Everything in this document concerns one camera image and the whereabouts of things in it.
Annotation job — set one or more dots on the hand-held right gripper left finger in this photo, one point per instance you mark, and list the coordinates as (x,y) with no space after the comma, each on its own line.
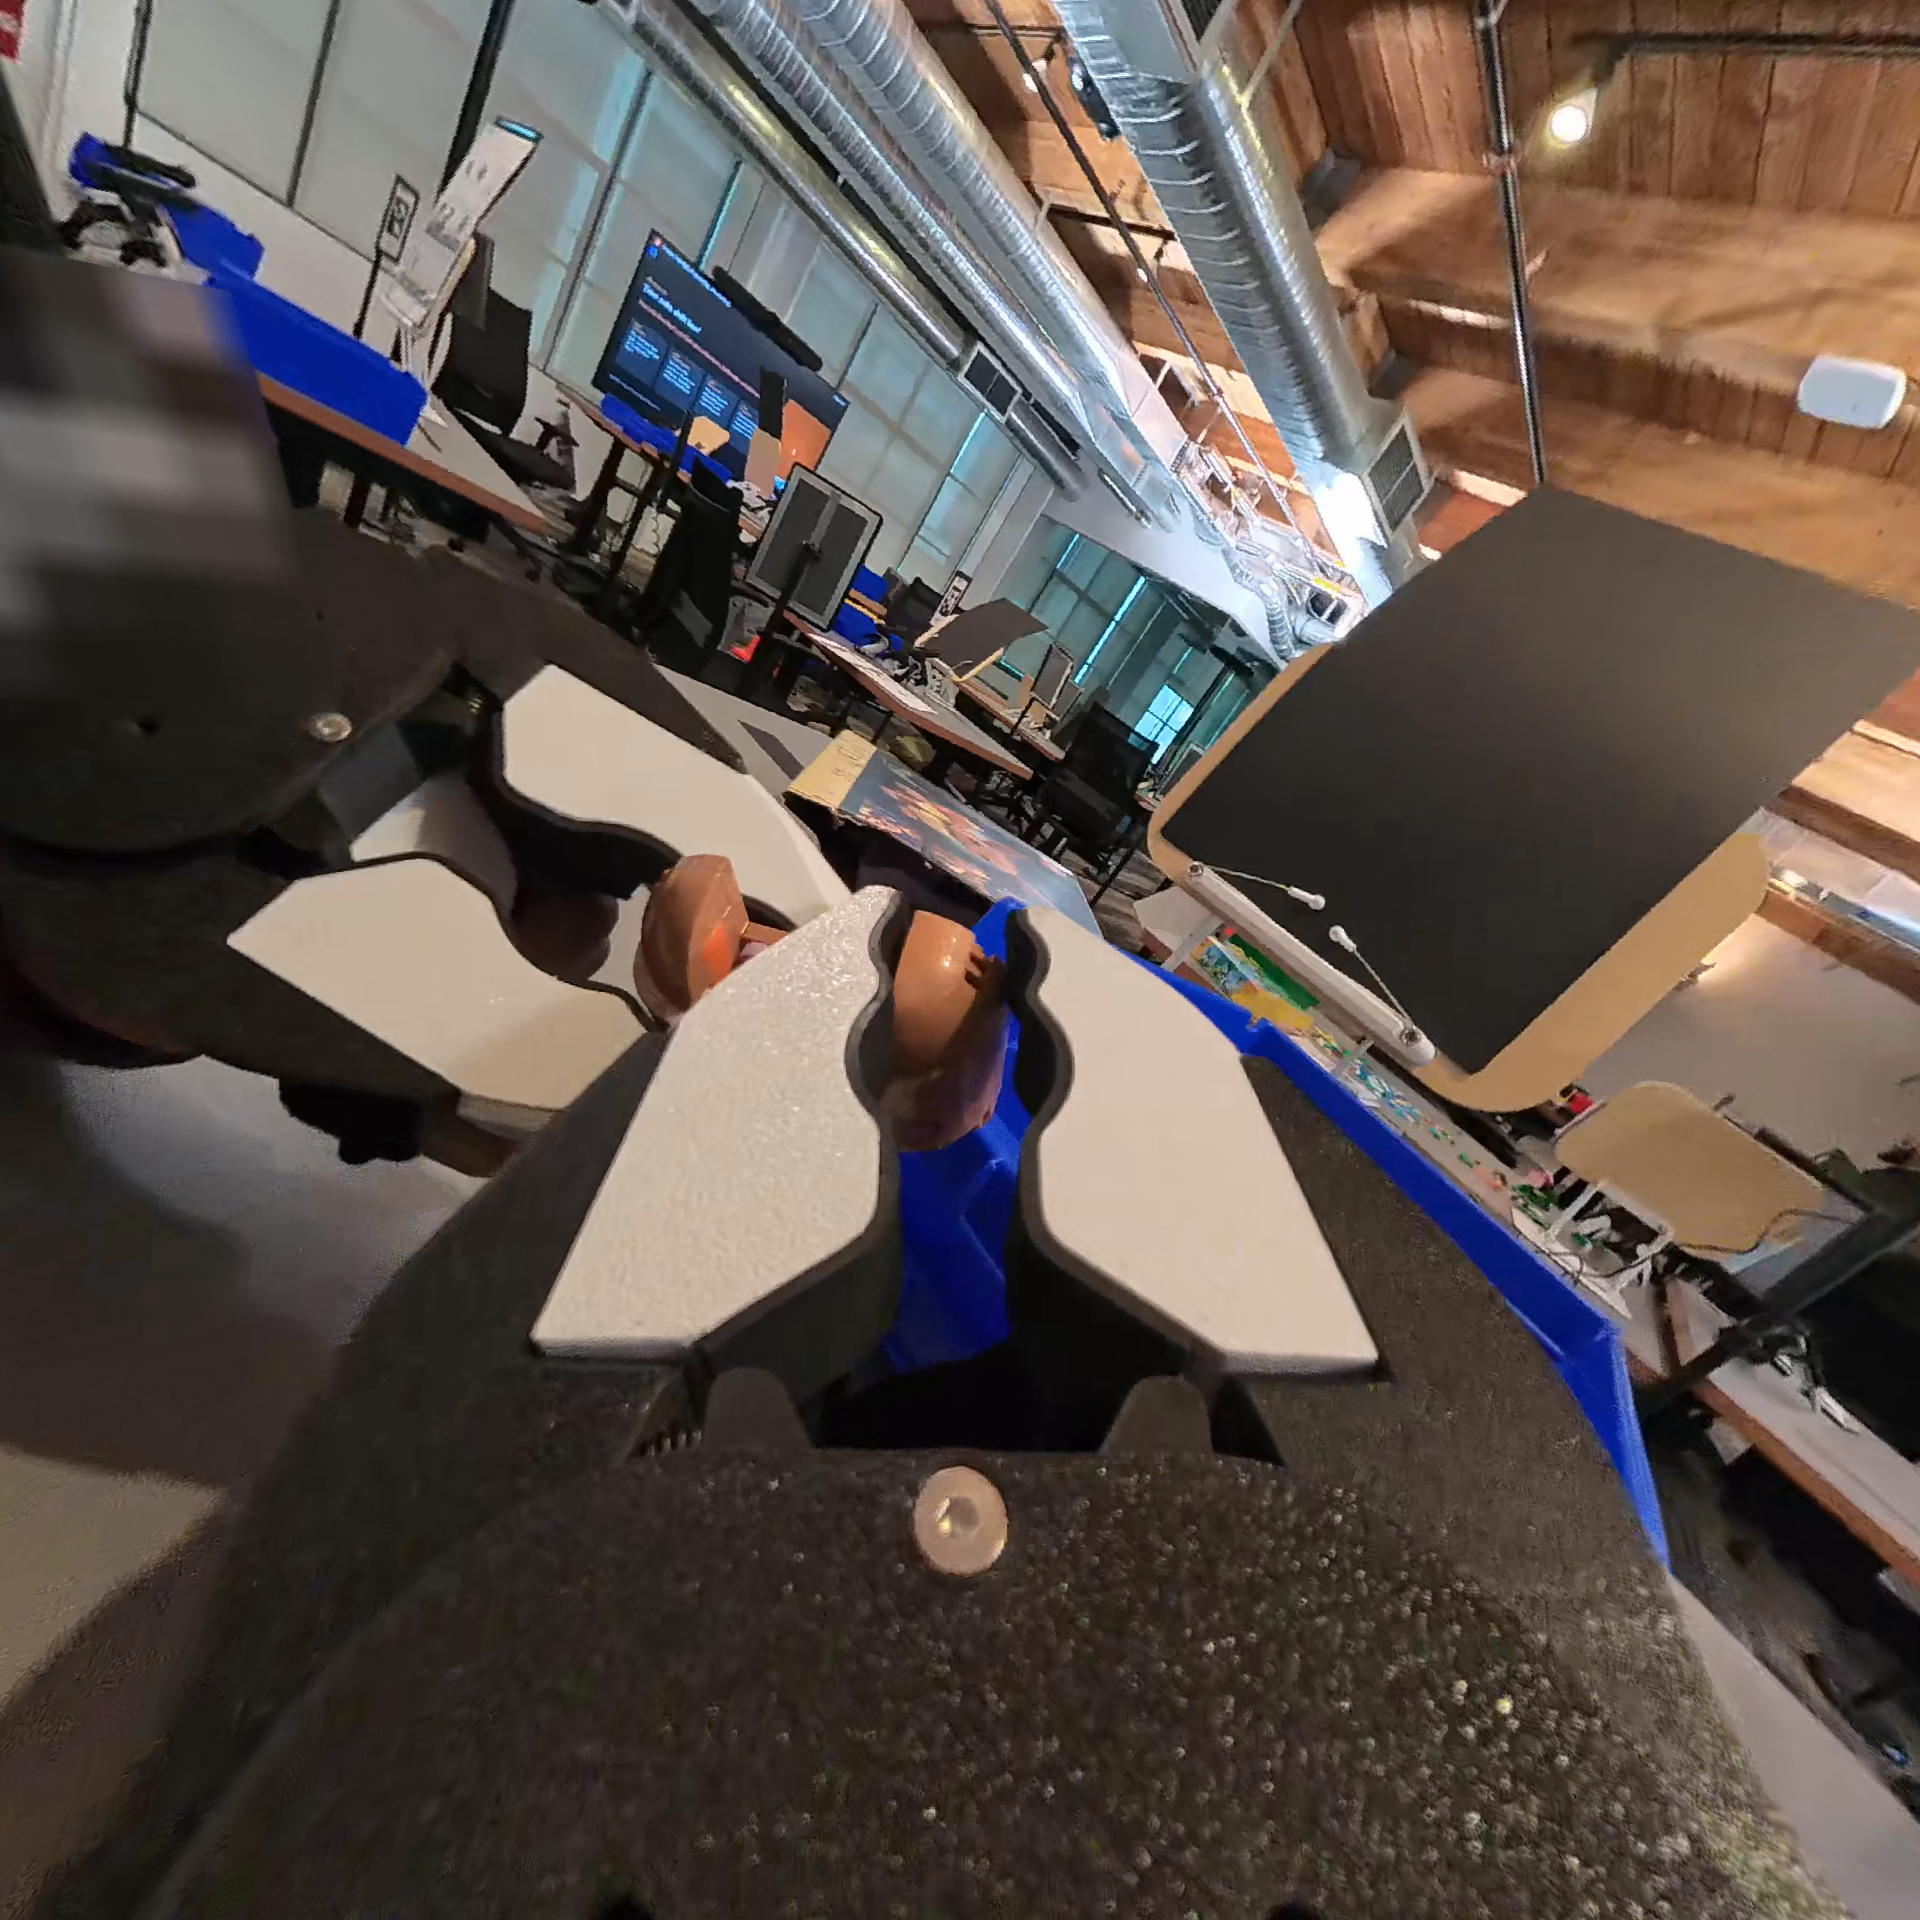
(735,1171)

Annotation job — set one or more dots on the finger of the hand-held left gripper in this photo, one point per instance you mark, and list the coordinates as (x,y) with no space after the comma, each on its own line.
(422,975)
(675,779)

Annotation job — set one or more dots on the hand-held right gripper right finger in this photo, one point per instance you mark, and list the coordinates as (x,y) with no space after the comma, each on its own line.
(1185,1184)

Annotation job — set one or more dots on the brown brick-built toy animal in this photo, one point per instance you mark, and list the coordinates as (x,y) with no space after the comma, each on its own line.
(939,991)

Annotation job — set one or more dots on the blue plastic bin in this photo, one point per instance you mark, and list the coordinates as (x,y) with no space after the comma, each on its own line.
(1500,1245)

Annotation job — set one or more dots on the black framed grey screen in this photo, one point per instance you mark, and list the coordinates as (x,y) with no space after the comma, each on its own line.
(811,547)

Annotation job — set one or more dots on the cardboard box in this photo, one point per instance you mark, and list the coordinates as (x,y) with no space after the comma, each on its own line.
(960,833)

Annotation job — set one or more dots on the small wooden divider panel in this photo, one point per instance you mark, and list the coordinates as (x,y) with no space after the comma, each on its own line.
(1681,1171)

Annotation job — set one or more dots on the black wood-edged divider panel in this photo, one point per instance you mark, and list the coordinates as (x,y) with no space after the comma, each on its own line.
(1500,751)

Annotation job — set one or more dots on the white ceiling access point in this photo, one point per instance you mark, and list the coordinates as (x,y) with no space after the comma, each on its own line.
(1852,394)

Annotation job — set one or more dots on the white metal frame rail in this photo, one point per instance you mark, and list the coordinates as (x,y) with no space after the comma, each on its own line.
(1305,961)

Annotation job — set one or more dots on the large dark wall screen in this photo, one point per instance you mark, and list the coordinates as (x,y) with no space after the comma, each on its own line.
(704,353)

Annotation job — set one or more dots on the silver ventilation duct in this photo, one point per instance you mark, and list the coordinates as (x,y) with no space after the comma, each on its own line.
(1245,224)
(931,181)

